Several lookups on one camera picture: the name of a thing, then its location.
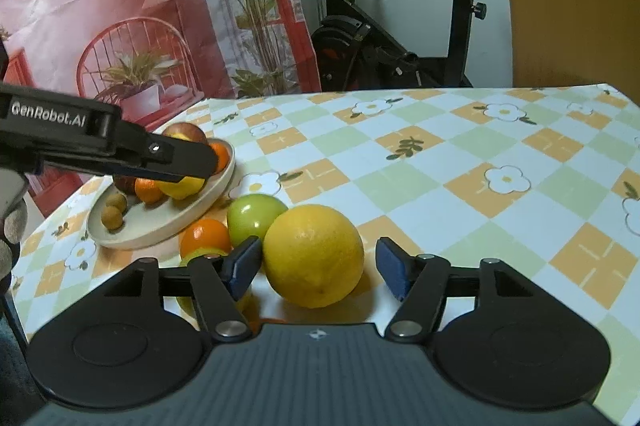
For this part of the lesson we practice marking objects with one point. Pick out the green apple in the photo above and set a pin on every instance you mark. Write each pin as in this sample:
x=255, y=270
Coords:
x=255, y=216

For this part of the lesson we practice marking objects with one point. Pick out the red apple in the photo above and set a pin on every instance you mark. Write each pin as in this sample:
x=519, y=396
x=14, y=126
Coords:
x=185, y=134

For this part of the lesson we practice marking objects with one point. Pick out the dark purple mangosteen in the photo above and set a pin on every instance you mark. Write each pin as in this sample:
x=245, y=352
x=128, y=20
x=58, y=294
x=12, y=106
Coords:
x=124, y=183

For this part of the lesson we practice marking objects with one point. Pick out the checked floral tablecloth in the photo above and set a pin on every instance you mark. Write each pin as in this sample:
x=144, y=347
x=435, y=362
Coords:
x=450, y=155

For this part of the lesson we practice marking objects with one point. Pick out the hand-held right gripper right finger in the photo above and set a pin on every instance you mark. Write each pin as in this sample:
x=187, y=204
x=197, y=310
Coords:
x=395, y=268

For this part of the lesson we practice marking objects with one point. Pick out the person's left hand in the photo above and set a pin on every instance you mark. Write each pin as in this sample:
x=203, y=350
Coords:
x=12, y=226

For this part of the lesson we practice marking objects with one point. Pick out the orange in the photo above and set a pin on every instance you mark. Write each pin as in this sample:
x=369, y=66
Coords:
x=221, y=158
x=149, y=192
x=202, y=236

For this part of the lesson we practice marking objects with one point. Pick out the small yellow lemon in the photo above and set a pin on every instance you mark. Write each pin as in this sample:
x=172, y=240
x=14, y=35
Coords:
x=182, y=190

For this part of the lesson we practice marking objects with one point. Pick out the beige round plate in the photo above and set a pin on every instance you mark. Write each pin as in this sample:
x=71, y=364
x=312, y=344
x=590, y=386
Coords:
x=150, y=226

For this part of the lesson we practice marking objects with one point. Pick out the brown longan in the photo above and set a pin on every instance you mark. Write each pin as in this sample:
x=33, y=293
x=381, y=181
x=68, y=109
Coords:
x=117, y=201
x=112, y=218

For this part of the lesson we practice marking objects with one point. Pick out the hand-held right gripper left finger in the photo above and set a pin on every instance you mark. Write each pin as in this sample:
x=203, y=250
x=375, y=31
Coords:
x=245, y=266

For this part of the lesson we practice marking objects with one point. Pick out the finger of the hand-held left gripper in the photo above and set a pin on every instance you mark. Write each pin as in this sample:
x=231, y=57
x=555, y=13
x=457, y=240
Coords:
x=135, y=171
x=170, y=153

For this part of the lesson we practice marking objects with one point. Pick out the large yellow lemon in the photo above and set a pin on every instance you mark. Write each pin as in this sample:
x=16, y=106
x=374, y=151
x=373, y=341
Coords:
x=312, y=256

